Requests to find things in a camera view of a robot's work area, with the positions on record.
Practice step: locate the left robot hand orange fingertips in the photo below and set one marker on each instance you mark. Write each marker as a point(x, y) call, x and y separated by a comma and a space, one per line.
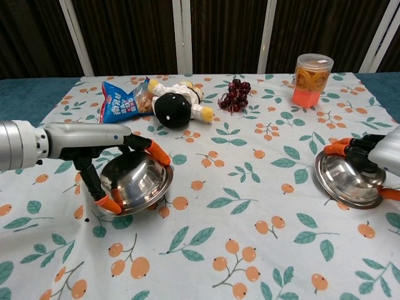
point(84, 137)

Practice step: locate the blue snack bag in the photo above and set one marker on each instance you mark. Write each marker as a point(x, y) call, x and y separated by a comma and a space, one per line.
point(114, 104)

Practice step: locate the plush doll black head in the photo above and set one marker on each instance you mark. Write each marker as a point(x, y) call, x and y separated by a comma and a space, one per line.
point(172, 109)

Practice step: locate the stainless steel bowl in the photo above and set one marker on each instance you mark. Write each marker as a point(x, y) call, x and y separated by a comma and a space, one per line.
point(137, 184)
point(347, 181)

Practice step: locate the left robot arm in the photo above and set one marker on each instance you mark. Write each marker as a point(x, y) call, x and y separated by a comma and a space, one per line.
point(18, 143)

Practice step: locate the teal table cover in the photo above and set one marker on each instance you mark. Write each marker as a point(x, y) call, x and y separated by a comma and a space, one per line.
point(18, 100)

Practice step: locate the dark red grape bunch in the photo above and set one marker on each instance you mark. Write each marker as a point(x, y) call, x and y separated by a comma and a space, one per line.
point(234, 97)

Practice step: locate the clear jar orange base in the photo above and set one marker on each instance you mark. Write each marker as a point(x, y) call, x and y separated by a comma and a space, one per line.
point(312, 81)

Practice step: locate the floral orange fruit tablecloth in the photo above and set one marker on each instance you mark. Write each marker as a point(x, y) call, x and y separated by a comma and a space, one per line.
point(218, 218)

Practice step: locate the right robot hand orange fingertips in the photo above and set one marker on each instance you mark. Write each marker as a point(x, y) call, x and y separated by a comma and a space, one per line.
point(387, 153)

